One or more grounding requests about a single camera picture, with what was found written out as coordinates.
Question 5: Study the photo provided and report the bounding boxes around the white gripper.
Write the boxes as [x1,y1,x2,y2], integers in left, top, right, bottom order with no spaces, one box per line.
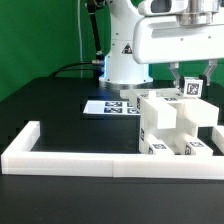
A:
[132,11,224,88]

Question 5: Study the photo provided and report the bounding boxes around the white chair back part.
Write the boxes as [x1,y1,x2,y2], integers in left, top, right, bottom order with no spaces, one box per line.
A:
[120,88,219,130]

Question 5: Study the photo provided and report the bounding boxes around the white chair seat part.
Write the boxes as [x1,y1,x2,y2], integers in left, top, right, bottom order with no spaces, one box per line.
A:
[139,119,198,154]

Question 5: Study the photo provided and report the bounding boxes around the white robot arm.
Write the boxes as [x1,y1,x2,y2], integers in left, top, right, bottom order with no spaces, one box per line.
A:
[86,0,224,89]

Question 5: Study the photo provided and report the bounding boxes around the white tag sheet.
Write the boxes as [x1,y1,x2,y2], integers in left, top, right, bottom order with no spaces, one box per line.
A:
[83,100,139,115]

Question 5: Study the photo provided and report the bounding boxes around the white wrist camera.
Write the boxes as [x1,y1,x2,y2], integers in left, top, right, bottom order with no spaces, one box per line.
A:
[138,0,188,16]

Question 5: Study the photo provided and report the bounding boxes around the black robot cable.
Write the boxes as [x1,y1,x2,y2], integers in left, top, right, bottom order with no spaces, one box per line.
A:
[49,61,105,78]

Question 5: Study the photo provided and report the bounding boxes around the white thin cable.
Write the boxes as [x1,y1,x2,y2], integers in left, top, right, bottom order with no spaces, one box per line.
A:
[77,0,84,79]

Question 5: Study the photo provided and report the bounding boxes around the white U-shaped fence frame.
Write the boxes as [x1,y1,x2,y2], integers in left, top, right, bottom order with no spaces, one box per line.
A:
[1,121,224,180]

